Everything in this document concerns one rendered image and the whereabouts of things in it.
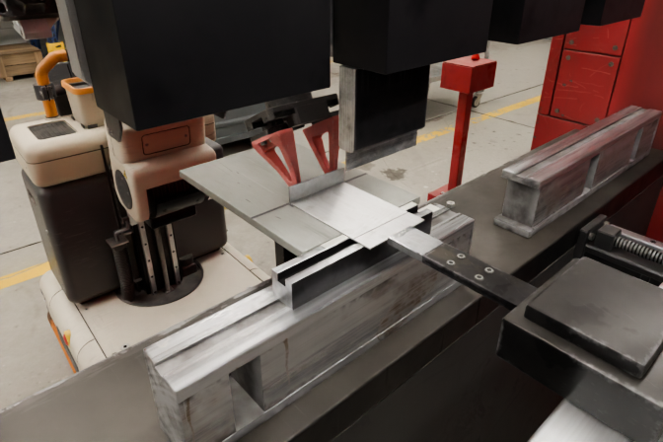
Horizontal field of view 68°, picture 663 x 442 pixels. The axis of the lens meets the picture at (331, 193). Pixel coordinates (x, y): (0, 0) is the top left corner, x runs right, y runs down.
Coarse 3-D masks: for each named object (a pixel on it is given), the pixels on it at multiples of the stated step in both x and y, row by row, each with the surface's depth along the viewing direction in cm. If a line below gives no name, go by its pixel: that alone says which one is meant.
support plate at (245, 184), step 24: (192, 168) 66; (216, 168) 66; (240, 168) 66; (264, 168) 66; (312, 168) 66; (216, 192) 59; (240, 192) 59; (264, 192) 59; (288, 192) 59; (384, 192) 59; (408, 192) 59; (240, 216) 56; (264, 216) 54; (288, 216) 54; (288, 240) 50; (312, 240) 50
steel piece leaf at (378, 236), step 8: (400, 216) 54; (408, 216) 54; (416, 216) 54; (384, 224) 52; (392, 224) 52; (400, 224) 52; (408, 224) 52; (416, 224) 52; (368, 232) 51; (376, 232) 51; (384, 232) 51; (392, 232) 51; (360, 240) 49; (368, 240) 49; (376, 240) 49; (384, 240) 49; (368, 248) 48
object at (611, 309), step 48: (432, 240) 49; (480, 288) 42; (528, 288) 42; (576, 288) 37; (624, 288) 37; (528, 336) 35; (576, 336) 33; (624, 336) 32; (576, 384) 33; (624, 384) 31; (624, 432) 31
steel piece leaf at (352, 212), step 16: (320, 176) 58; (336, 176) 60; (304, 192) 58; (320, 192) 59; (336, 192) 59; (352, 192) 59; (304, 208) 55; (320, 208) 55; (336, 208) 55; (352, 208) 55; (368, 208) 55; (384, 208) 55; (400, 208) 55; (336, 224) 52; (352, 224) 52; (368, 224) 52
